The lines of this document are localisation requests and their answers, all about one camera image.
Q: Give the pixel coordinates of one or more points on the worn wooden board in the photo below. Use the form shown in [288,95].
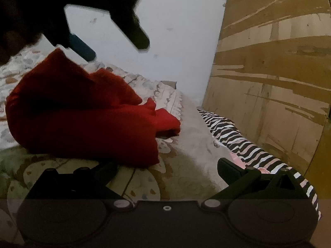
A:
[271,56]

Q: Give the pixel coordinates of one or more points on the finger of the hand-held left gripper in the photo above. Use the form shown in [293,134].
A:
[137,36]
[80,46]

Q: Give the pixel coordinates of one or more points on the beige bed sheet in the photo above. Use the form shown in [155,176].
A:
[196,139]

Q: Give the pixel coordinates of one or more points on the zebra striped cloth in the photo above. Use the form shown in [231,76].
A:
[248,149]

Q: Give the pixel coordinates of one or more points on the floral printed blanket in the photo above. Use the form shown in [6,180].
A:
[144,183]

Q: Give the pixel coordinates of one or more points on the red knit sweater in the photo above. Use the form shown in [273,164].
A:
[77,113]

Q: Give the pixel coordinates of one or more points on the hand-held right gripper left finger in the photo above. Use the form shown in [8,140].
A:
[106,171]

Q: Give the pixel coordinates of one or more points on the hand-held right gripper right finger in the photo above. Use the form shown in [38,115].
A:
[227,169]

